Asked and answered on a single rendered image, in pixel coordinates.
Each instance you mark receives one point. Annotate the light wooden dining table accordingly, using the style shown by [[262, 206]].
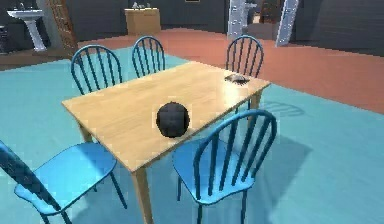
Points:
[[133, 110]]

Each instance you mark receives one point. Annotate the blue spindle-back chair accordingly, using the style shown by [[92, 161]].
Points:
[[245, 56], [148, 56], [213, 173], [66, 176], [95, 68]]

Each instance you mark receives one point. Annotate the black ball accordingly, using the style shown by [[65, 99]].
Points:
[[172, 120]]

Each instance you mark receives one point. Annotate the small dark flat object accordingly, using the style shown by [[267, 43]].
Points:
[[236, 79]]

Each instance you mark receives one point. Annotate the light wooden cabinet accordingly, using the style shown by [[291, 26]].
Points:
[[142, 20]]

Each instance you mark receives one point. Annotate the small grey statuette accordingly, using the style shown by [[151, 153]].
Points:
[[140, 5]]

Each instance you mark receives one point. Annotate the brown wooden room door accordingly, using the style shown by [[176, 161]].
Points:
[[63, 25]]

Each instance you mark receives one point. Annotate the white doorway frame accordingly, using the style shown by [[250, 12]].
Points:
[[235, 18]]

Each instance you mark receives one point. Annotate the white pedestal sink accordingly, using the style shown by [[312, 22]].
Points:
[[31, 26]]

